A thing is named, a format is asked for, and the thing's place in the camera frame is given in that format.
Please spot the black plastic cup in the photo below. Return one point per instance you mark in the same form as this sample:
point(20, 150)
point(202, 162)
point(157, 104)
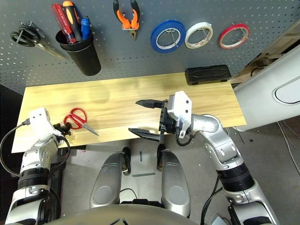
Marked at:
point(86, 61)

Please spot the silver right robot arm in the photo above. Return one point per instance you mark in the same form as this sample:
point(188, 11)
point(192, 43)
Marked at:
point(225, 145)

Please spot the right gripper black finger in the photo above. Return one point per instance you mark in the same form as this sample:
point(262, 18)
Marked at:
point(150, 104)
point(147, 134)

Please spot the black table foot bracket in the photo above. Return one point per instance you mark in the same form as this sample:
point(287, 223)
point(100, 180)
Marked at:
point(80, 147)

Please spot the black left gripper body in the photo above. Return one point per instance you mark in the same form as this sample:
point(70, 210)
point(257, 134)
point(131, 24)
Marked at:
point(58, 129)

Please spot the black plastic tool case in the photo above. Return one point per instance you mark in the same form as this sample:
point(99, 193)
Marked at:
point(206, 75)

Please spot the grey perforated pegboard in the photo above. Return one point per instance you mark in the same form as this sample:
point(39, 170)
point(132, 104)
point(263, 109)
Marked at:
point(140, 61)

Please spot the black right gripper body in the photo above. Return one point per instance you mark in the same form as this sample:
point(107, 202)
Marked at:
point(168, 124)

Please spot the white tape roll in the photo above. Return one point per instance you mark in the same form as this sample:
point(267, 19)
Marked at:
point(187, 37)

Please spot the silver right robot leg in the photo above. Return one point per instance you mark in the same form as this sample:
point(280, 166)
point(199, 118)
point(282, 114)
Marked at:
point(175, 182)

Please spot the red tape roll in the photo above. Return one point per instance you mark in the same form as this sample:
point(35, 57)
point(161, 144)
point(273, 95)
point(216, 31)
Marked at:
point(220, 38)

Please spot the silver left robot leg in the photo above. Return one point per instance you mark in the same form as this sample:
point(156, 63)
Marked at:
point(105, 182)

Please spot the grey robot torso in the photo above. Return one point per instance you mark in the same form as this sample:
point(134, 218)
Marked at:
point(122, 216)

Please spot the blue tape roll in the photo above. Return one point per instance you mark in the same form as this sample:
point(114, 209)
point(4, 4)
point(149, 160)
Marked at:
point(154, 44)

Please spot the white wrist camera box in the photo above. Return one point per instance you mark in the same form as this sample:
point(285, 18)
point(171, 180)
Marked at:
point(41, 122)
point(180, 105)

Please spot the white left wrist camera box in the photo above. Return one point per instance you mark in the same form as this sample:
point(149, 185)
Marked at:
point(41, 122)

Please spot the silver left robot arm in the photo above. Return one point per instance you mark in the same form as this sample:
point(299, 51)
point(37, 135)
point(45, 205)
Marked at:
point(37, 159)

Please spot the white curved machine housing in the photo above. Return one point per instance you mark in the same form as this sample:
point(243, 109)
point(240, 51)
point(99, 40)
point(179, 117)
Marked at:
point(257, 105)

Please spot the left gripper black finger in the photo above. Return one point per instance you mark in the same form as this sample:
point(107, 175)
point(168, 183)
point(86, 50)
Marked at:
point(67, 130)

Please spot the short dark floor tape strip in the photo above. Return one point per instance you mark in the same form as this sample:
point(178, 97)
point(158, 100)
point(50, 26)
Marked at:
point(140, 156)

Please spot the orange black needle-nose pliers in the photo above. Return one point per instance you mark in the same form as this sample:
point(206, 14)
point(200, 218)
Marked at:
point(127, 23)

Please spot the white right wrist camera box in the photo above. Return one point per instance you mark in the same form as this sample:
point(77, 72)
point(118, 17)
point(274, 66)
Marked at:
point(180, 105)

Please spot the silver robot leg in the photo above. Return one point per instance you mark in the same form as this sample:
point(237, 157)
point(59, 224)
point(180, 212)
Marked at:
point(105, 182)
point(175, 182)

